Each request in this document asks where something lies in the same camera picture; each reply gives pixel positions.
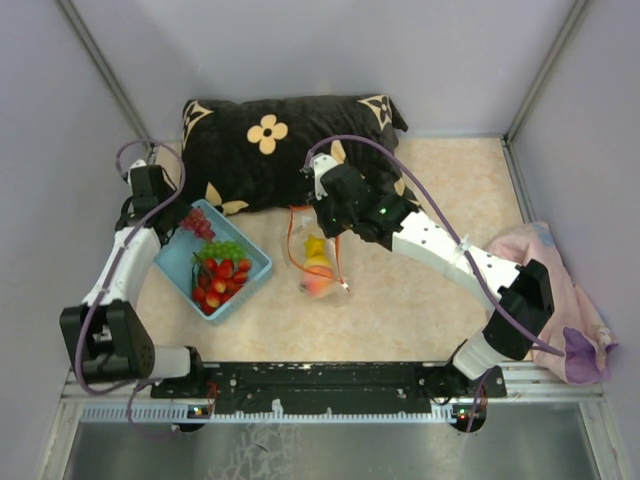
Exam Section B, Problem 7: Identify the yellow lemon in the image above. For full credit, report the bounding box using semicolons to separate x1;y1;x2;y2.
304;234;326;258

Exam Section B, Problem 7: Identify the red grape bunch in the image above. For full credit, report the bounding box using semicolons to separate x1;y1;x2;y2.
179;207;215;242

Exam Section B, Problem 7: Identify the clear zip top bag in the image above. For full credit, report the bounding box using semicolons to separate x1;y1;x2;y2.
282;206;351;305

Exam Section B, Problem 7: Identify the orange peach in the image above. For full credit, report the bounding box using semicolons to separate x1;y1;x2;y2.
299;265;335;299

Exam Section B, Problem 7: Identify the green grape bunch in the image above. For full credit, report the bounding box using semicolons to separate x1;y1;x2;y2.
199;241;246;262

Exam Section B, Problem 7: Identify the red strawberry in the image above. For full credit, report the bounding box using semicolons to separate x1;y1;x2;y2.
205;291;223;309
215;259;235;279
233;258;253;285

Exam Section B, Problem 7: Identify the yellow apple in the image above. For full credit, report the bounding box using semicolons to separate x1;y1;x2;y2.
303;254;332;270

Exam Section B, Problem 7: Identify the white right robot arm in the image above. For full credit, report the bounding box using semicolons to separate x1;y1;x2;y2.
307;155;555;396

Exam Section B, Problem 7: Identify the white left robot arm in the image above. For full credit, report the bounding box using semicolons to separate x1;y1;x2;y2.
59;160;208;397

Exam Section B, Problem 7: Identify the light blue plastic basket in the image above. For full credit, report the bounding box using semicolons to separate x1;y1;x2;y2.
154;200;273;324

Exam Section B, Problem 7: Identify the black floral pillow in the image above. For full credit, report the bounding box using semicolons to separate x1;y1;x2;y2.
181;93;416;215

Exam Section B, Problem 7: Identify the pink cloth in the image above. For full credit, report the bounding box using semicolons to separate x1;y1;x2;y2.
487;222;618;385

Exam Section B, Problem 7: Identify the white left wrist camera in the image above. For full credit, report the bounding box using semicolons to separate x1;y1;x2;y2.
123;159;148;183

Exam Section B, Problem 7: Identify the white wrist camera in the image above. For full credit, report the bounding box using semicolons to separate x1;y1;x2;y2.
310;154;338;178
123;159;148;183

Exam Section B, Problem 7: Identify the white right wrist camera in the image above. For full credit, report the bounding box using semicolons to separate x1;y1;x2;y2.
310;154;338;178

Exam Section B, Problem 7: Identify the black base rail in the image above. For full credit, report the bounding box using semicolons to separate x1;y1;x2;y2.
151;362;479;415

